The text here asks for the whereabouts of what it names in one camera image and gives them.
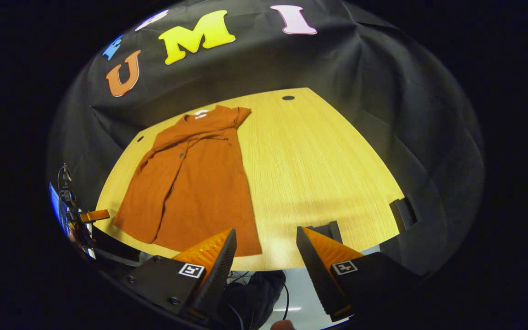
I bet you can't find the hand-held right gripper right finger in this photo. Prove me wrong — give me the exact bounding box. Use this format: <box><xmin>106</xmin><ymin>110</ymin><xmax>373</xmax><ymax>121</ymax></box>
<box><xmin>297</xmin><ymin>226</ymin><xmax>423</xmax><ymax>322</ymax></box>

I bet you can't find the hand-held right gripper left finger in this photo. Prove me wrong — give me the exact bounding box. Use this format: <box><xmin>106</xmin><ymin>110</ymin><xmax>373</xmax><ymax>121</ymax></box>
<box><xmin>124</xmin><ymin>229</ymin><xmax>237</xmax><ymax>324</ymax></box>

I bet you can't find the orange button-up garment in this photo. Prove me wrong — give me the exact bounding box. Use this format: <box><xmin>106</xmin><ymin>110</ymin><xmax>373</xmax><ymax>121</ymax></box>
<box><xmin>113</xmin><ymin>104</ymin><xmax>263</xmax><ymax>257</ymax></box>

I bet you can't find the blue lit panel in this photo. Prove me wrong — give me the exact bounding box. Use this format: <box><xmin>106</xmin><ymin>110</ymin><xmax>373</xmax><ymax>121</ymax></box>
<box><xmin>49</xmin><ymin>183</ymin><xmax>63</xmax><ymax>220</ymax></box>

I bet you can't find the dark bag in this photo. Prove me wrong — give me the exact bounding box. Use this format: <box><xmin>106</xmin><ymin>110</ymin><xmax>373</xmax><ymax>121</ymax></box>
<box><xmin>218</xmin><ymin>270</ymin><xmax>287</xmax><ymax>330</ymax></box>

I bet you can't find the black table edge clamp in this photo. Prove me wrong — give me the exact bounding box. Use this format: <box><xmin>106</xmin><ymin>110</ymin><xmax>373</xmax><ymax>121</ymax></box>
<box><xmin>390</xmin><ymin>196</ymin><xmax>418</xmax><ymax>232</ymax></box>

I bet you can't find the black backdrop cloth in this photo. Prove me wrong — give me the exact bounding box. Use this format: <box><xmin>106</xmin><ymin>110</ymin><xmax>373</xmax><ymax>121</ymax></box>
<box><xmin>46</xmin><ymin>0</ymin><xmax>485</xmax><ymax>275</ymax></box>

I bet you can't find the thin black floor cable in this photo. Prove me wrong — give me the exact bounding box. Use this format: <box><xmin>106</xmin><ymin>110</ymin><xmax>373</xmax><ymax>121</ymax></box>
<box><xmin>281</xmin><ymin>279</ymin><xmax>290</xmax><ymax>321</ymax></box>

